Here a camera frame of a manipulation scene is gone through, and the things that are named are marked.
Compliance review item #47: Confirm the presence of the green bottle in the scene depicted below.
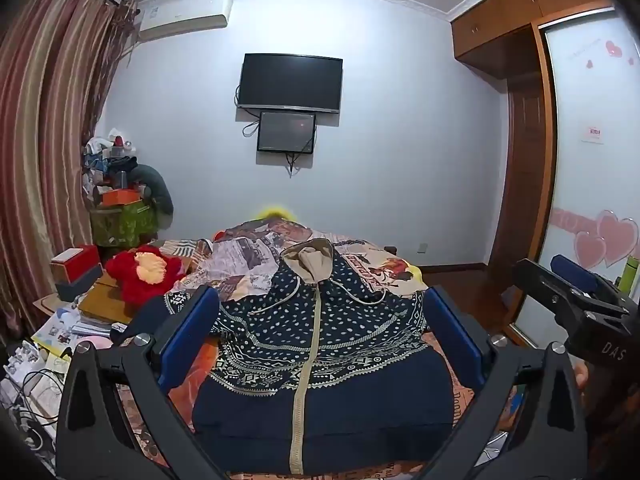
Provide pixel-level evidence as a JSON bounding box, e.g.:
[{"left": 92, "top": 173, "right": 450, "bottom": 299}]
[{"left": 619, "top": 255, "right": 640, "bottom": 292}]

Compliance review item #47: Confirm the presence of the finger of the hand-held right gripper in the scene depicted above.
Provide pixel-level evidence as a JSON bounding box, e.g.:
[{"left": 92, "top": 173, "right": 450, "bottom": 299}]
[
  {"left": 550, "top": 254, "right": 640, "bottom": 312},
  {"left": 512, "top": 258, "right": 631, "bottom": 321}
]

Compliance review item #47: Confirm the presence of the white sliding wardrobe door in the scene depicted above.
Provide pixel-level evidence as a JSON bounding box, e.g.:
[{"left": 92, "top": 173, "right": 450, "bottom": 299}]
[{"left": 515, "top": 7, "right": 640, "bottom": 351}]

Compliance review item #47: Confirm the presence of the navy patterned zip hoodie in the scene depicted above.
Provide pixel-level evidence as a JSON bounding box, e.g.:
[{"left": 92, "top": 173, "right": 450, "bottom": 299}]
[{"left": 117, "top": 237, "right": 463, "bottom": 476}]

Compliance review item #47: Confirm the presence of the bed with printed sheet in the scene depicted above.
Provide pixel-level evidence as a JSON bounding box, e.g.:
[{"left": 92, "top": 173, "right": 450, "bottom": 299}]
[{"left": 115, "top": 217, "right": 501, "bottom": 480}]

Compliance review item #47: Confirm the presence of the orange box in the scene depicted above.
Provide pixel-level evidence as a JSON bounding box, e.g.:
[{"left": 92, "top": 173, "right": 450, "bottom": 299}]
[{"left": 101, "top": 187, "right": 144, "bottom": 207}]

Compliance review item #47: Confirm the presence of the red box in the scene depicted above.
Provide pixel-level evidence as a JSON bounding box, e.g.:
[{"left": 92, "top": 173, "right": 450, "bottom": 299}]
[{"left": 50, "top": 245, "right": 103, "bottom": 286}]

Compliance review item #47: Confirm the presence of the pile of household clutter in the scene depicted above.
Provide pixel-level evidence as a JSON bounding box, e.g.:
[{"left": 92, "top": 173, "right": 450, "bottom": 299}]
[{"left": 81, "top": 127, "right": 151, "bottom": 201}]

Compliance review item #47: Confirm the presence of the pile of books and papers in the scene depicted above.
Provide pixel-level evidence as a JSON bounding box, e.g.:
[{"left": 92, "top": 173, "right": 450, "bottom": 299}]
[{"left": 31, "top": 305, "right": 132, "bottom": 362}]

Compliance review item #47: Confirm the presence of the white air conditioner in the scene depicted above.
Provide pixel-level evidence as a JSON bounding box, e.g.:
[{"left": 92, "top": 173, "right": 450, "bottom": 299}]
[{"left": 137, "top": 0, "right": 234, "bottom": 41}]

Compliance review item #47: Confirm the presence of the striped brown curtain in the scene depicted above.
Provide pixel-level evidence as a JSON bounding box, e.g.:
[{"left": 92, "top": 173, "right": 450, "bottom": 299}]
[{"left": 0, "top": 0, "right": 138, "bottom": 341}]

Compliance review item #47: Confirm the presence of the grey box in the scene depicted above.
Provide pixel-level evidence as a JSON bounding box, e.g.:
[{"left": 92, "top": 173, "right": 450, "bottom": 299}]
[{"left": 55, "top": 264, "right": 107, "bottom": 303}]

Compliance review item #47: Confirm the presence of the yellow plush toy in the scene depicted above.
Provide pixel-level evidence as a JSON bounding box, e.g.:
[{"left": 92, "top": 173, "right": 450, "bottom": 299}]
[{"left": 252, "top": 204, "right": 296, "bottom": 222}]

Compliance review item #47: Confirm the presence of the small black wall monitor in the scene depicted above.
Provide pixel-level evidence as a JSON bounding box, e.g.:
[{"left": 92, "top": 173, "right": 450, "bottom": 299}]
[{"left": 257, "top": 111, "right": 317, "bottom": 155}]

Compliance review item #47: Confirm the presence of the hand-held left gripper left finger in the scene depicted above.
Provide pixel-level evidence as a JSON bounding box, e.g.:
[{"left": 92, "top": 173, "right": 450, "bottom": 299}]
[{"left": 54, "top": 285, "right": 228, "bottom": 480}]

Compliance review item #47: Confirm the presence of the brown cardboard sheet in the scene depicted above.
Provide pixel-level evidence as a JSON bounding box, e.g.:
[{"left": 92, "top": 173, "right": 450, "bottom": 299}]
[{"left": 32, "top": 272, "right": 137, "bottom": 326}]

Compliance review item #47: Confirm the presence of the green cardboard box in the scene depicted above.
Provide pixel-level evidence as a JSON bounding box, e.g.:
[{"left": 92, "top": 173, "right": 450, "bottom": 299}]
[{"left": 90, "top": 199, "right": 160, "bottom": 248}]

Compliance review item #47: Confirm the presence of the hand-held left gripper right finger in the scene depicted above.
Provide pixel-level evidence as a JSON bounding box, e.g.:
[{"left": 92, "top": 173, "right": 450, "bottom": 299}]
[{"left": 417, "top": 285, "right": 588, "bottom": 480}]

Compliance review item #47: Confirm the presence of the wooden wardrobe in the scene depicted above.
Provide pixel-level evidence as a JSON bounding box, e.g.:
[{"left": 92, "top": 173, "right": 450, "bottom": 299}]
[{"left": 450, "top": 0, "right": 640, "bottom": 351}]

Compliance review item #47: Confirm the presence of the black wall television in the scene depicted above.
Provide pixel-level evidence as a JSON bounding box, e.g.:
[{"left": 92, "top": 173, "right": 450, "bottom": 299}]
[{"left": 237, "top": 53, "right": 344, "bottom": 114}]

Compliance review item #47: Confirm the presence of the red plush toy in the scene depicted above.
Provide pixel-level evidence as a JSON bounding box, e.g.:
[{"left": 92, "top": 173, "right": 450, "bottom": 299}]
[{"left": 105, "top": 244, "right": 188, "bottom": 307}]

